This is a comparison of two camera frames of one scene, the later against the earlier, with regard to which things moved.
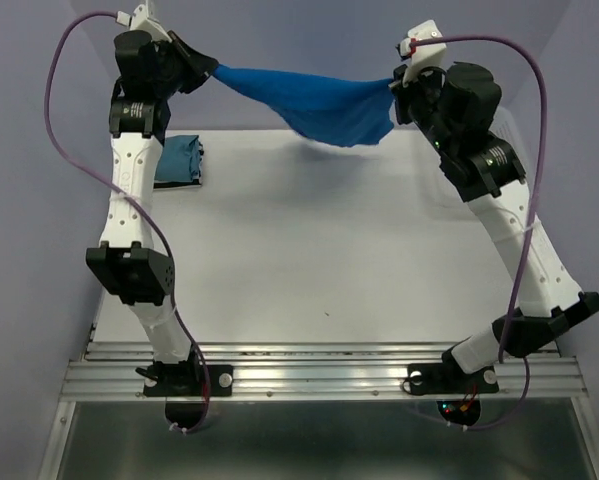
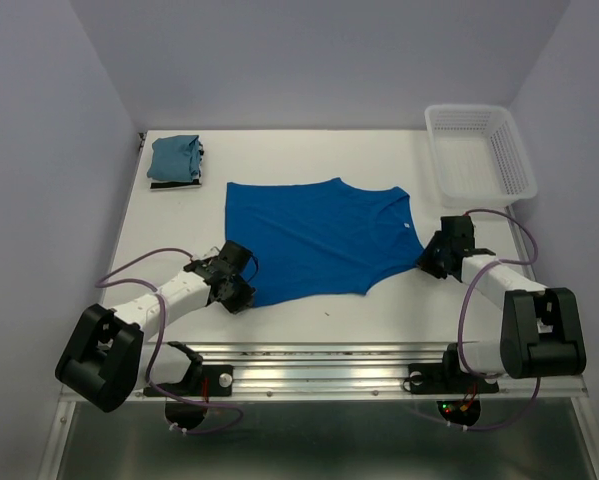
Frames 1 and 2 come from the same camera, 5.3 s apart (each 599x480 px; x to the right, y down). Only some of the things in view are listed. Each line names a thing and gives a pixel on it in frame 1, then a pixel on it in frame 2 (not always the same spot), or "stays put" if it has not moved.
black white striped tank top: [177, 184] stays put
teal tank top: [179, 159] stays put
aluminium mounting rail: [107, 370] stays put
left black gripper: [198, 66] to [244, 299]
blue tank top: [326, 111] to [320, 237]
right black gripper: [428, 75] to [425, 260]
